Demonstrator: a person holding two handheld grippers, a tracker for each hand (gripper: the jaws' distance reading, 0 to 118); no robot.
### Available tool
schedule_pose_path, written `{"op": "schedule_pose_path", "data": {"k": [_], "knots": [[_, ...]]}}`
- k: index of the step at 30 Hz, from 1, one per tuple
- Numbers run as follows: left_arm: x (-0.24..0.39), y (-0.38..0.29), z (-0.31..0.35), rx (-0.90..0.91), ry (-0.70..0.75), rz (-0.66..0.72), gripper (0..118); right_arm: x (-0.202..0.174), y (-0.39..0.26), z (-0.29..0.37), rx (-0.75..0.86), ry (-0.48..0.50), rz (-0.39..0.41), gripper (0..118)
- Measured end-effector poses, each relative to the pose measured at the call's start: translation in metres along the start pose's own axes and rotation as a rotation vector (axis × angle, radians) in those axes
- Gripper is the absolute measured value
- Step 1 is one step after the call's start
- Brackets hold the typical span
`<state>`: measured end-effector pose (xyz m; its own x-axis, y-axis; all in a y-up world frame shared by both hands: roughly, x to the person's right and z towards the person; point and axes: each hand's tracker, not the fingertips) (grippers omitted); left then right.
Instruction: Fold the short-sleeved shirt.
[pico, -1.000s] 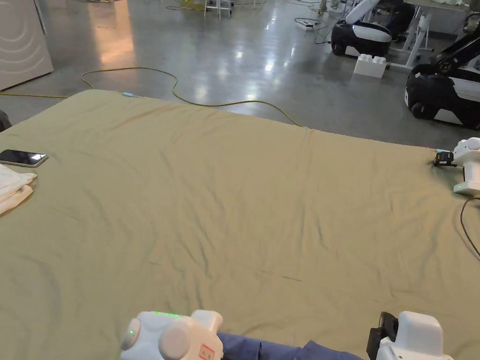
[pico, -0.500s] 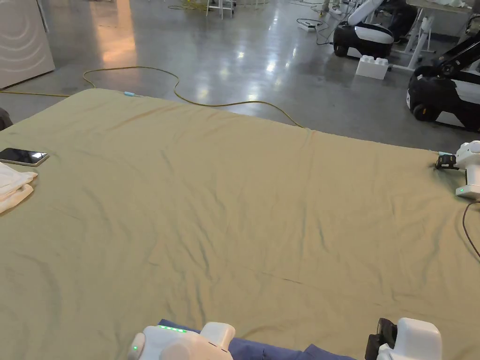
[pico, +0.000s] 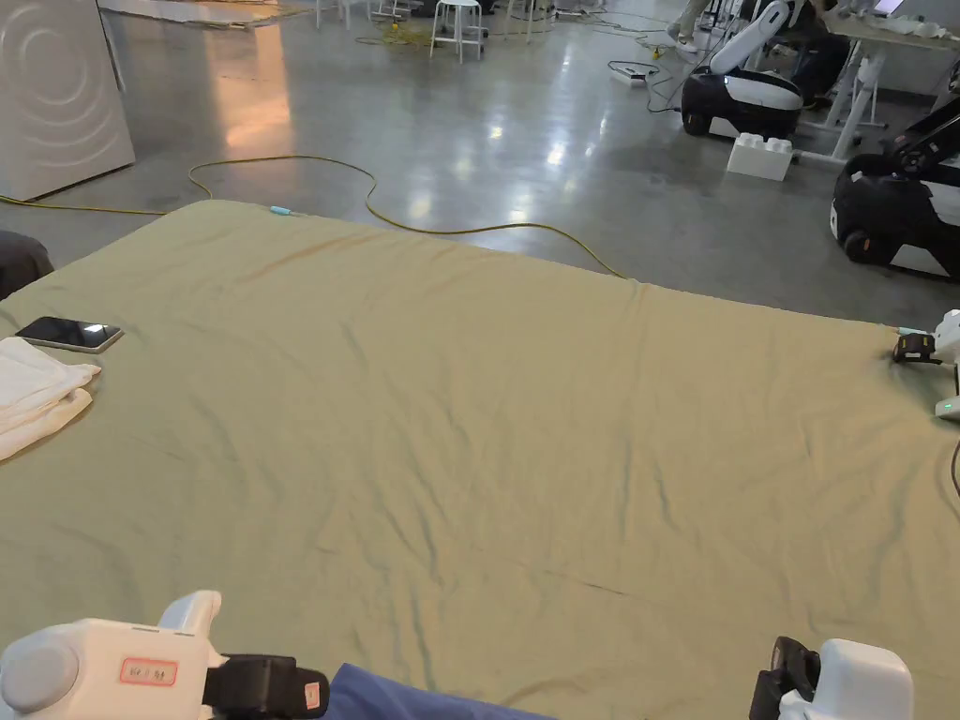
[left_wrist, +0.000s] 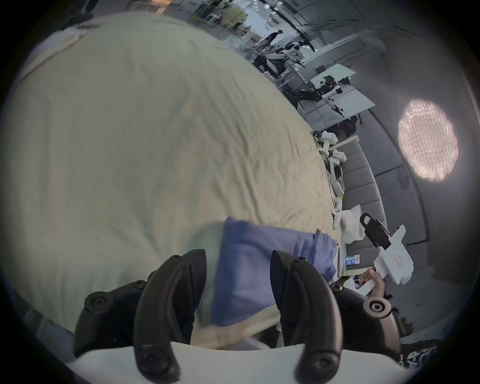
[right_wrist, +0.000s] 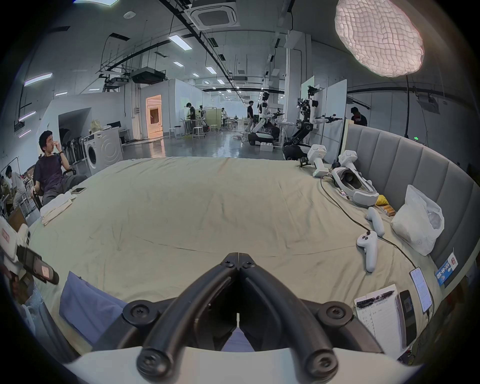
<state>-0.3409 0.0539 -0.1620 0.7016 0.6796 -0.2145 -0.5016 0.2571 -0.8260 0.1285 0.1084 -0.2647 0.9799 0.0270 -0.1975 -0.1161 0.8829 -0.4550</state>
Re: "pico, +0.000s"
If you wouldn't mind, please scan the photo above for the long yellow floor cable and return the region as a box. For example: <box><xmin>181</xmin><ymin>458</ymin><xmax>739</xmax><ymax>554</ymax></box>
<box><xmin>0</xmin><ymin>155</ymin><xmax>633</xmax><ymax>281</ymax></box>

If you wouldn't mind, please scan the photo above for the large white toy brick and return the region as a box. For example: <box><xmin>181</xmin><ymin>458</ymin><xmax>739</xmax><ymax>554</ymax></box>
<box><xmin>724</xmin><ymin>131</ymin><xmax>795</xmax><ymax>183</ymax></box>

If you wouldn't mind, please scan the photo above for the white-legged desk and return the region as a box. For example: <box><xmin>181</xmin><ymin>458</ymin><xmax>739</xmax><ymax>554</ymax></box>
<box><xmin>794</xmin><ymin>0</ymin><xmax>960</xmax><ymax>165</ymax></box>

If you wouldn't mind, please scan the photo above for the white and black robot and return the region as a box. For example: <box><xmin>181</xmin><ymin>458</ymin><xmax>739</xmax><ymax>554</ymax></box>
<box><xmin>830</xmin><ymin>96</ymin><xmax>960</xmax><ymax>283</ymax></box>
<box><xmin>680</xmin><ymin>0</ymin><xmax>808</xmax><ymax>143</ymax></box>

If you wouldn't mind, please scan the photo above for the bed with pale green sheet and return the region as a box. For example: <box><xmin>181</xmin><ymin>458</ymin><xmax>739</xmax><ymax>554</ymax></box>
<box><xmin>0</xmin><ymin>198</ymin><xmax>960</xmax><ymax>720</ymax></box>

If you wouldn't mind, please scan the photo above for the dark cushion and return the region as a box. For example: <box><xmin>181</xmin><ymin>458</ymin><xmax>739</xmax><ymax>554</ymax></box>
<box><xmin>0</xmin><ymin>232</ymin><xmax>56</xmax><ymax>302</ymax></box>

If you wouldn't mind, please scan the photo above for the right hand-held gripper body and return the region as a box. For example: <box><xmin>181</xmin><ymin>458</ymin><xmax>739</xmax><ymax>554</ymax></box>
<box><xmin>749</xmin><ymin>636</ymin><xmax>916</xmax><ymax>720</ymax></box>

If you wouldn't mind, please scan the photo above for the black smartphone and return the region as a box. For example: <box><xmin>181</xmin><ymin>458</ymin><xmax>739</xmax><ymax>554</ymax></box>
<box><xmin>14</xmin><ymin>315</ymin><xmax>126</xmax><ymax>355</ymax></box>

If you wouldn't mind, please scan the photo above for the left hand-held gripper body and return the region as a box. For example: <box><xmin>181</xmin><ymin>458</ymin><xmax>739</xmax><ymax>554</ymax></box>
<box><xmin>0</xmin><ymin>590</ymin><xmax>300</xmax><ymax>720</ymax></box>

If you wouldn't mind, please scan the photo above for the folded white cloth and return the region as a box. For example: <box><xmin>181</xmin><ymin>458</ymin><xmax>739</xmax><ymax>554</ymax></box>
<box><xmin>0</xmin><ymin>337</ymin><xmax>103</xmax><ymax>462</ymax></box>

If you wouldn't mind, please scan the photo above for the dark blue garment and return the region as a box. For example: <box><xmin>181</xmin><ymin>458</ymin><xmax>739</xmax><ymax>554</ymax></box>
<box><xmin>318</xmin><ymin>663</ymin><xmax>560</xmax><ymax>720</ymax></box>

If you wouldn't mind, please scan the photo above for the spare hand-held gripper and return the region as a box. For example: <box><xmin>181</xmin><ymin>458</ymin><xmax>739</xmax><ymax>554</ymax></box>
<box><xmin>892</xmin><ymin>307</ymin><xmax>960</xmax><ymax>423</ymax></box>

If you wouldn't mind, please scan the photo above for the white round stool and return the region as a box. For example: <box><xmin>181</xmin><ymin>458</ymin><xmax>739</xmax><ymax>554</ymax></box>
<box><xmin>428</xmin><ymin>0</ymin><xmax>486</xmax><ymax>64</ymax></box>

